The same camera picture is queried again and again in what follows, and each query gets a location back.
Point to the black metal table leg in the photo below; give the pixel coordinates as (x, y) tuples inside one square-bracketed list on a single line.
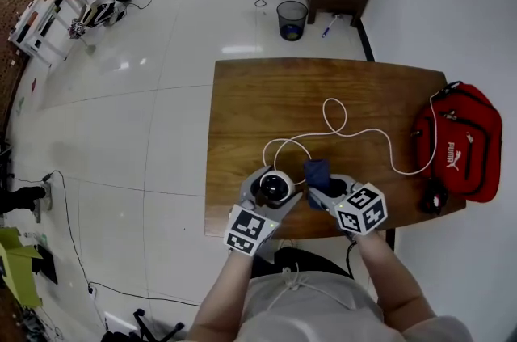
[(390, 239)]

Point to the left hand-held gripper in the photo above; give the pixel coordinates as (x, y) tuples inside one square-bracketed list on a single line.
[(246, 225)]

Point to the black office chair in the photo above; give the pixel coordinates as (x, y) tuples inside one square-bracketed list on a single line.
[(155, 328)]

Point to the black mesh waste bin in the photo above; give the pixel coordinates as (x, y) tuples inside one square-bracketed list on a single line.
[(292, 21)]

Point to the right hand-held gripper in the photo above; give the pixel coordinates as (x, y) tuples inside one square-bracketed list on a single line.
[(359, 211)]

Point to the person's left forearm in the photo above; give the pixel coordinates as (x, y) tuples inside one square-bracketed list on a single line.
[(218, 304)]

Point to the small black red pouch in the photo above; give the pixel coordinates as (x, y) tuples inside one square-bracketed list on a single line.
[(434, 199)]

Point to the blue cloth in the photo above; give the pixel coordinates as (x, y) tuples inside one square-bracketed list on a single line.
[(317, 170)]

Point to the person's right forearm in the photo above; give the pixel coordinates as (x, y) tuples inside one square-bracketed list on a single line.
[(387, 279)]

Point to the round black and white device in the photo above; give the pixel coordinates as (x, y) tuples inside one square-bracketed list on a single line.
[(274, 187)]

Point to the flat black board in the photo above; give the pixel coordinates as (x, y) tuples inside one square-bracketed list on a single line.
[(46, 265)]

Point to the white table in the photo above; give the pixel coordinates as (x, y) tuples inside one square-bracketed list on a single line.
[(36, 33)]

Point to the red bag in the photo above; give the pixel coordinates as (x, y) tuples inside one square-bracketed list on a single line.
[(460, 142)]

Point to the green cardboard box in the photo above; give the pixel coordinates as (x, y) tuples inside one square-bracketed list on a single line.
[(20, 271)]

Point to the blue white brush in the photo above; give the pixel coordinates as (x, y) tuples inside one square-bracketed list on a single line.
[(330, 27)]

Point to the person's beige shirt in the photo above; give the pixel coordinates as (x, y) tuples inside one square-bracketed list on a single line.
[(315, 316)]

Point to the person's black trousers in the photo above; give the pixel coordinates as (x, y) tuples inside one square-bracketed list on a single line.
[(307, 261)]

